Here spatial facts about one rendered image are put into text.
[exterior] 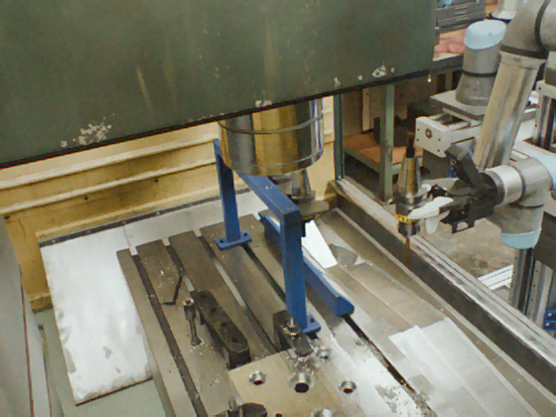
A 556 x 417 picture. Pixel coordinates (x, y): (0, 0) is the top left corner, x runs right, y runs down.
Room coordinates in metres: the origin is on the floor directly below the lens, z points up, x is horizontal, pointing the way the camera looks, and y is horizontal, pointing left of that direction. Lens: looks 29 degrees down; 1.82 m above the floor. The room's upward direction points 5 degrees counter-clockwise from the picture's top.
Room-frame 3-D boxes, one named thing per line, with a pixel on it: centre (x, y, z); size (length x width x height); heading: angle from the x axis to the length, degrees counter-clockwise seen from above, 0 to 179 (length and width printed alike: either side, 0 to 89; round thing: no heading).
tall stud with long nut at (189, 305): (1.03, 0.21, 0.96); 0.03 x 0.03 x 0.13
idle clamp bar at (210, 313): (1.04, 0.15, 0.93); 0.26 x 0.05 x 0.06; 26
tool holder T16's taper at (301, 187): (1.12, -0.06, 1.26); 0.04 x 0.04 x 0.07
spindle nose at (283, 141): (0.83, 0.00, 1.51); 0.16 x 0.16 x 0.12
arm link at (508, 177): (1.00, -0.44, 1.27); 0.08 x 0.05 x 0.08; 21
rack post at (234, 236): (1.46, 0.13, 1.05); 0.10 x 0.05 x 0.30; 111
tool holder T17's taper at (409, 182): (0.92, -0.24, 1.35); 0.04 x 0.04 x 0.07
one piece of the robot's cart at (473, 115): (1.79, -0.70, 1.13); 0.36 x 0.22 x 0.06; 113
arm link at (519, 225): (1.04, -0.50, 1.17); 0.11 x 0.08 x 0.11; 23
